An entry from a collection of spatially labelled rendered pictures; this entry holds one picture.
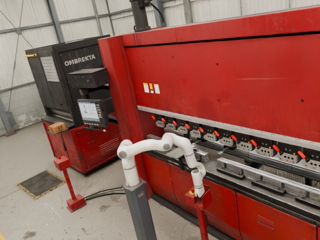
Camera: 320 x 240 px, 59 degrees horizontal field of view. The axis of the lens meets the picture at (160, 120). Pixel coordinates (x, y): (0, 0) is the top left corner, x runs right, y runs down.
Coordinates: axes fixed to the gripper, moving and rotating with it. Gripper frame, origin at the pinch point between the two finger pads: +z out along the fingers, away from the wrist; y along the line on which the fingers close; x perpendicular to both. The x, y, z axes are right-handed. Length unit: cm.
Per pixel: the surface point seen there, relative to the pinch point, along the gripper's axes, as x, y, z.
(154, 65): -74, -60, -115
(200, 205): 1.5, 5.2, 3.4
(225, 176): 13.0, -26.2, -11.0
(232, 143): 21, -36, -44
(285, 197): 71, -17, -12
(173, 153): -49, -29, -23
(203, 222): -2.5, 2.8, 28.8
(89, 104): -165, -24, -79
